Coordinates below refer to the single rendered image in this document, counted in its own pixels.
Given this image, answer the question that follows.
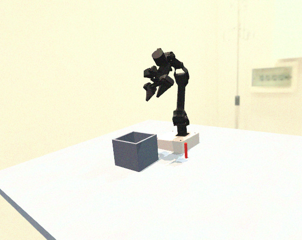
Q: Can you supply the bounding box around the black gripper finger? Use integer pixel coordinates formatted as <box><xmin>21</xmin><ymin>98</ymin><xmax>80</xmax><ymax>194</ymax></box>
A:
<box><xmin>144</xmin><ymin>86</ymin><xmax>155</xmax><ymax>101</ymax></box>
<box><xmin>156</xmin><ymin>79</ymin><xmax>171</xmax><ymax>98</ymax></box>

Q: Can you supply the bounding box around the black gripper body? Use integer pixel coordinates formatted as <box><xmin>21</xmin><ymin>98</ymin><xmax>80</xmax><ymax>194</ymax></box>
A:
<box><xmin>143</xmin><ymin>69</ymin><xmax>174</xmax><ymax>92</ymax></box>

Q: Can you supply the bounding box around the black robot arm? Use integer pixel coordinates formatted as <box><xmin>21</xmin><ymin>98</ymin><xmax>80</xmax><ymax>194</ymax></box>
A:
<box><xmin>144</xmin><ymin>48</ymin><xmax>190</xmax><ymax>137</ymax></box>

